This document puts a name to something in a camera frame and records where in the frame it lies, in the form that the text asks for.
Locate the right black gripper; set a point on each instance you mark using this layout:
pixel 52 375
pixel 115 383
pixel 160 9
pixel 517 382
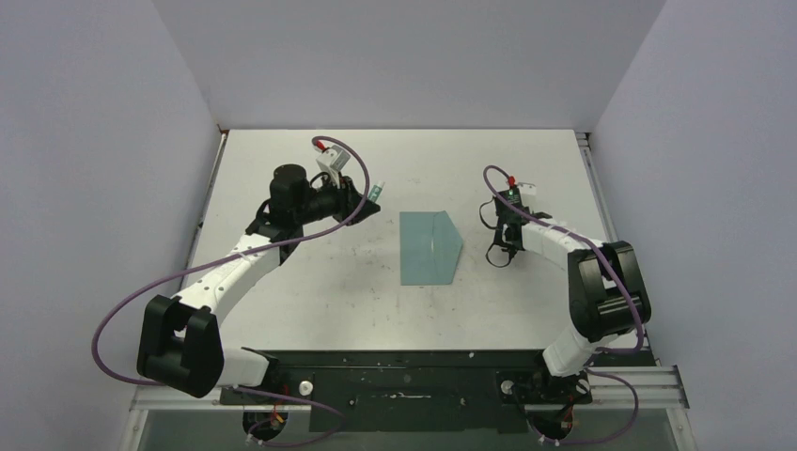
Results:
pixel 499 241

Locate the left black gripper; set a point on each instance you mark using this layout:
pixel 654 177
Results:
pixel 347 198

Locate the green glue stick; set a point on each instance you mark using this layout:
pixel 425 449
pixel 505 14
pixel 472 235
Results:
pixel 375 191

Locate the teal envelope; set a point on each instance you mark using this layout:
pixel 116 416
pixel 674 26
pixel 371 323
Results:
pixel 430 247

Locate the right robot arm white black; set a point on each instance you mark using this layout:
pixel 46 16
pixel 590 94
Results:
pixel 607 297

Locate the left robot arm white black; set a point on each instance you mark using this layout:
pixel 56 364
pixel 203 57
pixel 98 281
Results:
pixel 181 344

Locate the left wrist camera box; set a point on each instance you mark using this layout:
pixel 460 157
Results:
pixel 331 161

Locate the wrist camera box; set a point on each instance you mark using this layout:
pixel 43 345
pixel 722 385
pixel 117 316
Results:
pixel 331 161
pixel 527 192

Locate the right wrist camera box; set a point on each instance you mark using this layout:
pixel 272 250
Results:
pixel 527 192

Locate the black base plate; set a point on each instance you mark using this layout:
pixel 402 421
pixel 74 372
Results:
pixel 419 390

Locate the aluminium frame rail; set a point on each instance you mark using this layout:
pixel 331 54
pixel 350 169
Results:
pixel 657 387

